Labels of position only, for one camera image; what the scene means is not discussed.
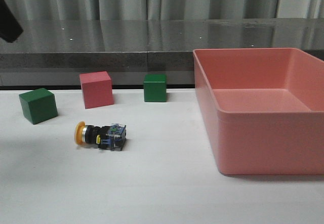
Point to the green wooden cube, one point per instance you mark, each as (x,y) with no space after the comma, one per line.
(155,88)
(38,105)

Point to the yellow push button switch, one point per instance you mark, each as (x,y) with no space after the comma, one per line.
(110,137)

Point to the pink wooden cube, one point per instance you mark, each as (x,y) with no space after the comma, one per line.
(96,89)

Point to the right green wooden cube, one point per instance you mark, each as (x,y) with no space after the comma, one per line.
(155,88)

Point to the left green wooden cube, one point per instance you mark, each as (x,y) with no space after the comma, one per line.
(38,105)

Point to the grey-green curtain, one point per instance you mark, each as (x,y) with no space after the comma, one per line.
(163,9)

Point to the grey stone ledge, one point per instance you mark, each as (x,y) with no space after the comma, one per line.
(53,53)

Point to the pink plastic bin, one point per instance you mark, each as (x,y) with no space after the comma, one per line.
(262,109)

